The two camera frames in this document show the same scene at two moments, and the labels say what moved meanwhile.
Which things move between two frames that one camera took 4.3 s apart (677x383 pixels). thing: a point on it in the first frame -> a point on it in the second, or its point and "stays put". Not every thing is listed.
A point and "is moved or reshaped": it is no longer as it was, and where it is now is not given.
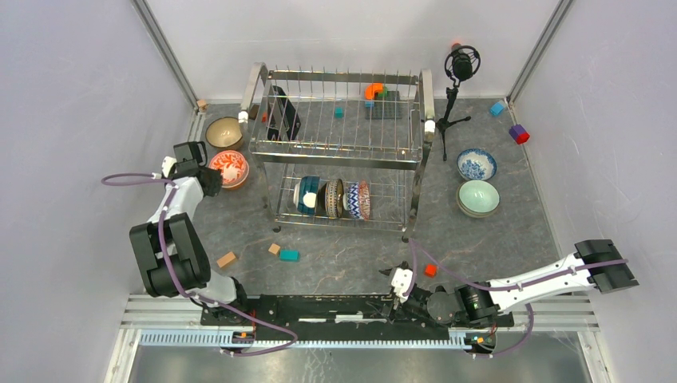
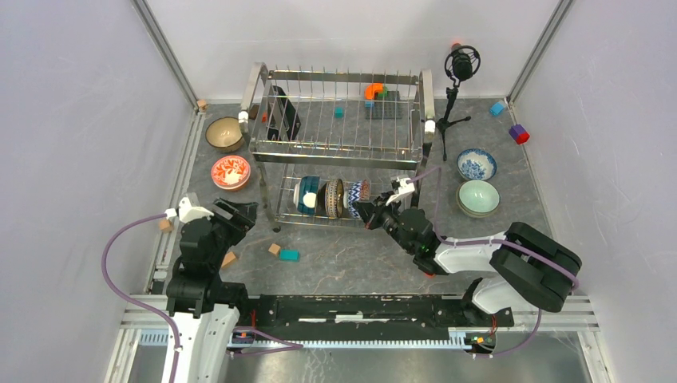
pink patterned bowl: (234, 166) is moved or reshaped
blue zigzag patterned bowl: (351, 200) stays put
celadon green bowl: (477, 199) stays put
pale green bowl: (479, 196) stays put
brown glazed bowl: (224, 132) stays put
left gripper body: (215, 179) -> (231, 230)
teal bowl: (305, 195) stays put
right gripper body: (416, 304) -> (383, 216)
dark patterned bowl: (334, 198) stays put
